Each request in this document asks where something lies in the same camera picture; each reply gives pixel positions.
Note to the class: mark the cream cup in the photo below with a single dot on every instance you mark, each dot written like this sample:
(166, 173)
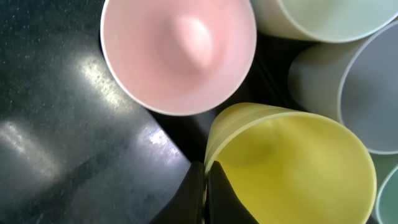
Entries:
(326, 18)

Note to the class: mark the pink cup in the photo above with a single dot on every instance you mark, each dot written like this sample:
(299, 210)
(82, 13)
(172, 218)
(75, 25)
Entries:
(177, 56)

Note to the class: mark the green cup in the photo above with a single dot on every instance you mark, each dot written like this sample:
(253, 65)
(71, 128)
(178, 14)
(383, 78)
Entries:
(388, 199)

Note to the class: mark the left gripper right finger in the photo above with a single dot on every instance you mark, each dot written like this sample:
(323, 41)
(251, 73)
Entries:
(220, 199)

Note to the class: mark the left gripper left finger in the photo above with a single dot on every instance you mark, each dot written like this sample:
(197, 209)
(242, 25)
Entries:
(189, 199)

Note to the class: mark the grey cup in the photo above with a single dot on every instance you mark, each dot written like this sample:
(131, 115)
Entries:
(367, 93)

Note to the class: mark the yellow cup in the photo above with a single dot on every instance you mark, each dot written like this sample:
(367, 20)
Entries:
(295, 174)

